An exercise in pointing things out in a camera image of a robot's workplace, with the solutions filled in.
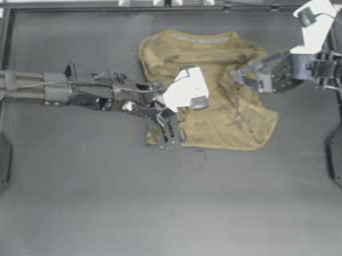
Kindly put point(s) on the camouflage t-shirt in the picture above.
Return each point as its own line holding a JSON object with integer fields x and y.
{"x": 228, "y": 123}

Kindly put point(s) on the black rounded side post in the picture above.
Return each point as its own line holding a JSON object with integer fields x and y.
{"x": 336, "y": 160}
{"x": 4, "y": 163}

